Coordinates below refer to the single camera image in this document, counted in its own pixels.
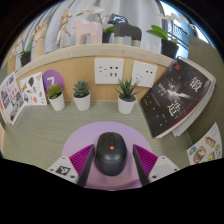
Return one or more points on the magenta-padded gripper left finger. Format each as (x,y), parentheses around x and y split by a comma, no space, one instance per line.
(61,168)

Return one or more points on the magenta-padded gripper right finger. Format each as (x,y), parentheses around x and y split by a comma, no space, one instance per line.
(163,166)

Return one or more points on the black computer mouse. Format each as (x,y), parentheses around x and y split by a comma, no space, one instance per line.
(110,156)

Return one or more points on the purple mouse pad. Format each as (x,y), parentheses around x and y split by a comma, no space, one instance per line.
(86,133)

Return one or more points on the colourful food sticker sheet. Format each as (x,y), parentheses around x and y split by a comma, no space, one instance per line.
(205,146)

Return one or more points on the small plant in white pot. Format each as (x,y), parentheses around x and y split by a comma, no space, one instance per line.
(82,102)
(126,106)
(57,102)

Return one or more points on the black-cover book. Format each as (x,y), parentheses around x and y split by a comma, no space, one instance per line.
(173,100)

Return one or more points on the wide white sticker sheet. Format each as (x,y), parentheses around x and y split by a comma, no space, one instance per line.
(32,88)

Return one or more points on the wooden hand model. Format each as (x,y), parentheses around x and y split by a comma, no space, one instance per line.
(40,38)

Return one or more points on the pink horse figure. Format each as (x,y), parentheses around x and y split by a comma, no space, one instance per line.
(87,33)

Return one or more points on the dark-framed window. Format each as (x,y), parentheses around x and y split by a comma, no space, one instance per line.
(180,30)

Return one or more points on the dark grey horse figure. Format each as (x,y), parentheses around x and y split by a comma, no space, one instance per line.
(126,31)

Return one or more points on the white orchid behind horse figures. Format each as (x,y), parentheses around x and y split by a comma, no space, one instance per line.
(106,33)

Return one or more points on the grey curtain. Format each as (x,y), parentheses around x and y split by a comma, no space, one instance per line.
(140,13)

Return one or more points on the white wall switch plate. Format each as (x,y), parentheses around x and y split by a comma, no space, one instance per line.
(144,74)

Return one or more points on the white wall socket plate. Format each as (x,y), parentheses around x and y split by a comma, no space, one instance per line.
(109,71)

